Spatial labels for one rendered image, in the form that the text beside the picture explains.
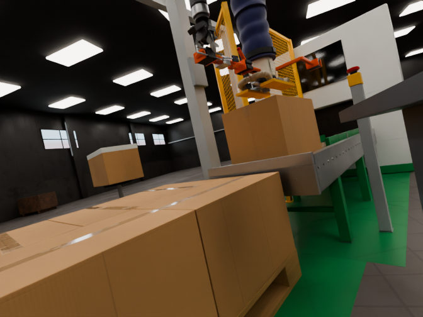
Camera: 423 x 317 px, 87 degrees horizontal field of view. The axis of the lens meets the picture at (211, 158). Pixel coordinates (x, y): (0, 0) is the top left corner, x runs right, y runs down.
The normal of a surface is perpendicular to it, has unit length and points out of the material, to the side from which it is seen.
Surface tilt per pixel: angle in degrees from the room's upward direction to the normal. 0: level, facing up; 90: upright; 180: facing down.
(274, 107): 90
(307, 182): 90
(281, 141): 90
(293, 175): 90
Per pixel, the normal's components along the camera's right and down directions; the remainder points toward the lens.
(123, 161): 0.66, -0.13
